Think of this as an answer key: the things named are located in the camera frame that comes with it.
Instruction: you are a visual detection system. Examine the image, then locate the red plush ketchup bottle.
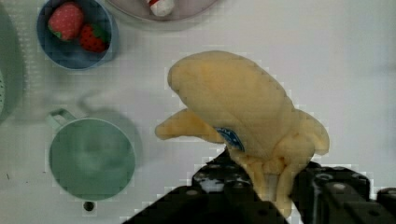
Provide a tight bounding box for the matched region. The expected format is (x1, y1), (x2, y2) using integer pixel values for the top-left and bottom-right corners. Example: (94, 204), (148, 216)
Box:
(146, 0), (175, 17)

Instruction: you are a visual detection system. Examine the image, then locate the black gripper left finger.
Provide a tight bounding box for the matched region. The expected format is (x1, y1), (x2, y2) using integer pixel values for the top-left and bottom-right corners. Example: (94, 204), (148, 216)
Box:
(122, 151), (289, 224)

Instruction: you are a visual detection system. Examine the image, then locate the pink plush strawberry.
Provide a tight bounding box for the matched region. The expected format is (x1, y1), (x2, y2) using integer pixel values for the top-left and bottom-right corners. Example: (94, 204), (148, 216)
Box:
(48, 2), (84, 41)

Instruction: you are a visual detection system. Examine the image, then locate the green perforated colander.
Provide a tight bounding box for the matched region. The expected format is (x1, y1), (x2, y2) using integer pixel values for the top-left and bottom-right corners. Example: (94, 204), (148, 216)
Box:
(0, 5), (24, 121)

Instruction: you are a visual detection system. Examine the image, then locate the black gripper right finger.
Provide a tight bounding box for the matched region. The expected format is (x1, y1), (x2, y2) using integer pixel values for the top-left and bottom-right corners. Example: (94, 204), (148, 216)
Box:
(291, 162), (396, 224)

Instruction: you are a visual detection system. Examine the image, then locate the red plush strawberry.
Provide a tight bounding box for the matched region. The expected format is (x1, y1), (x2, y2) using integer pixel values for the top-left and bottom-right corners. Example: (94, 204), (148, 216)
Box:
(79, 23), (109, 53)

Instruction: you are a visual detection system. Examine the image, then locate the yellow plush peeled banana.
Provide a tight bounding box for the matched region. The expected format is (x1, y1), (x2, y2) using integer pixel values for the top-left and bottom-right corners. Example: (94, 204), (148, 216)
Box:
(155, 50), (330, 217)

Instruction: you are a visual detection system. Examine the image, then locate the blue small bowl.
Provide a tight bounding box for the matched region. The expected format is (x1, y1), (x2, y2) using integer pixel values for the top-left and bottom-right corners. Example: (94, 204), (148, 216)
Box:
(36, 0), (120, 70)

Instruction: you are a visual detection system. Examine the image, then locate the grey round plate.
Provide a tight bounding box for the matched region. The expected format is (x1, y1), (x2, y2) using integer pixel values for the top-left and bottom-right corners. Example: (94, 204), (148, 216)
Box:
(107, 0), (219, 22)

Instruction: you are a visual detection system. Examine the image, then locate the green mug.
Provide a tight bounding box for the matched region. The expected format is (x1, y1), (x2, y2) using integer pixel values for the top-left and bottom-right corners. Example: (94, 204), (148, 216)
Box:
(47, 108), (135, 201)

